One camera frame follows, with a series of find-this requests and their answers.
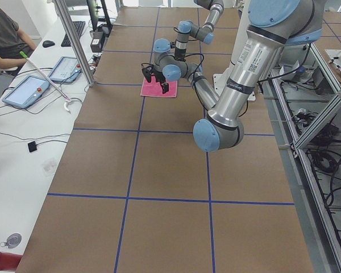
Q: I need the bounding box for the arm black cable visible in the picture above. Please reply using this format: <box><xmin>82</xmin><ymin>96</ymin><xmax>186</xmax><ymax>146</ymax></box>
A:
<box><xmin>183</xmin><ymin>52</ymin><xmax>205</xmax><ymax>83</ymax></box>

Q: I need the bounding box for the black computer mouse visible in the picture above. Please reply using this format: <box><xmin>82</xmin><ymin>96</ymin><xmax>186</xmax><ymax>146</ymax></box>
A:
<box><xmin>42</xmin><ymin>40</ymin><xmax>55</xmax><ymax>48</ymax></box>

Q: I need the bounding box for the black keyboard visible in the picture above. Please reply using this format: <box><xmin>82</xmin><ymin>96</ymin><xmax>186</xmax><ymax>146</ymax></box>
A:
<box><xmin>60</xmin><ymin>20</ymin><xmax>86</xmax><ymax>48</ymax></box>

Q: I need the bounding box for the aluminium frame post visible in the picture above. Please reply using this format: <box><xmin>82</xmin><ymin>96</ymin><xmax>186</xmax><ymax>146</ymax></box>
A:
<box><xmin>53</xmin><ymin>0</ymin><xmax>94</xmax><ymax>87</ymax></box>

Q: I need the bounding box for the black power adapter box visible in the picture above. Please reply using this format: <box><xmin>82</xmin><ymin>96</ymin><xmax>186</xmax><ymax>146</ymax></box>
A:
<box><xmin>90</xmin><ymin>31</ymin><xmax>105</xmax><ymax>53</ymax></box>

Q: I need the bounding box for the black monitor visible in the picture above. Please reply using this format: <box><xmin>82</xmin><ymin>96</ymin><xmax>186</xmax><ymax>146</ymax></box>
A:
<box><xmin>86</xmin><ymin>0</ymin><xmax>113</xmax><ymax>33</ymax></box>

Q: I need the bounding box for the white grabber stick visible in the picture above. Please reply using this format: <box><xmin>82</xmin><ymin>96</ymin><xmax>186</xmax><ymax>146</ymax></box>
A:
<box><xmin>19</xmin><ymin>51</ymin><xmax>83</xmax><ymax>113</ymax></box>

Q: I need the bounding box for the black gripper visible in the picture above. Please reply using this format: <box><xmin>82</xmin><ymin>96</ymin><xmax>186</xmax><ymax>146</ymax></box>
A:
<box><xmin>141</xmin><ymin>63</ymin><xmax>169</xmax><ymax>94</ymax></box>

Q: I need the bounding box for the cable bundle on floor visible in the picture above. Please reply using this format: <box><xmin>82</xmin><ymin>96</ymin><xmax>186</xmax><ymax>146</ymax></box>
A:
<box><xmin>291</xmin><ymin>107</ymin><xmax>341</xmax><ymax>205</ymax></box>

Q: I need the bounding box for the round metal disc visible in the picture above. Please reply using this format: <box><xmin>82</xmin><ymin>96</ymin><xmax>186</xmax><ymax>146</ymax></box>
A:
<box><xmin>0</xmin><ymin>233</ymin><xmax>22</xmax><ymax>249</ymax></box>

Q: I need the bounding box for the near teach pendant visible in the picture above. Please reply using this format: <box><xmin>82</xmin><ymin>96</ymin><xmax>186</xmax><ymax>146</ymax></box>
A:
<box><xmin>2</xmin><ymin>76</ymin><xmax>49</xmax><ymax>109</ymax></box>

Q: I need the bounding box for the pink grey towel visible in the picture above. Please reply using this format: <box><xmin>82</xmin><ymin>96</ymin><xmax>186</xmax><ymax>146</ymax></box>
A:
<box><xmin>140</xmin><ymin>77</ymin><xmax>178</xmax><ymax>98</ymax></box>

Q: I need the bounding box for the far teach pendant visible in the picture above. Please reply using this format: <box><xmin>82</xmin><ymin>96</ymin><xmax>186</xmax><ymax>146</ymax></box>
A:
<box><xmin>48</xmin><ymin>56</ymin><xmax>81</xmax><ymax>84</ymax></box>

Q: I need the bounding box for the seated person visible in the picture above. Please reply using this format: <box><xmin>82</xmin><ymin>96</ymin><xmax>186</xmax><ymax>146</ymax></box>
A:
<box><xmin>0</xmin><ymin>8</ymin><xmax>36</xmax><ymax>76</ymax></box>

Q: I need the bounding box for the small black square pad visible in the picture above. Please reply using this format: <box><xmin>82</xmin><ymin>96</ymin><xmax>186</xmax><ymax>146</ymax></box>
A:
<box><xmin>27</xmin><ymin>140</ymin><xmax>38</xmax><ymax>153</ymax></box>

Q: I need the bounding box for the red bottle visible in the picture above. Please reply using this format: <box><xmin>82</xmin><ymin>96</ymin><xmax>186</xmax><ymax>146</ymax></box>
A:
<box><xmin>0</xmin><ymin>251</ymin><xmax>22</xmax><ymax>272</ymax></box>

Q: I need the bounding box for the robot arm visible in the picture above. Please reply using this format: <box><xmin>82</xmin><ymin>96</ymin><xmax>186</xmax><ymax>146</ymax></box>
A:
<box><xmin>142</xmin><ymin>1</ymin><xmax>325</xmax><ymax>152</ymax></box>
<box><xmin>153</xmin><ymin>0</ymin><xmax>224</xmax><ymax>61</ymax></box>

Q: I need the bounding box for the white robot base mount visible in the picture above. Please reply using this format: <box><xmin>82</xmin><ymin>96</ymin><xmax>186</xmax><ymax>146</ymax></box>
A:
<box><xmin>213</xmin><ymin>72</ymin><xmax>256</xmax><ymax>102</ymax></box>

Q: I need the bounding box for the aluminium frame rack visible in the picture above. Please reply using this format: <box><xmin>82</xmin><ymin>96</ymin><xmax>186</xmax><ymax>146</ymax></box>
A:
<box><xmin>265</xmin><ymin>45</ymin><xmax>341</xmax><ymax>272</ymax></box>

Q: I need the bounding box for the teach pendant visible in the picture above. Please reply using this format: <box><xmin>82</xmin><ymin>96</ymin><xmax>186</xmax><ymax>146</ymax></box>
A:
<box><xmin>2</xmin><ymin>76</ymin><xmax>49</xmax><ymax>109</ymax></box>
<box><xmin>48</xmin><ymin>56</ymin><xmax>81</xmax><ymax>84</ymax></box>

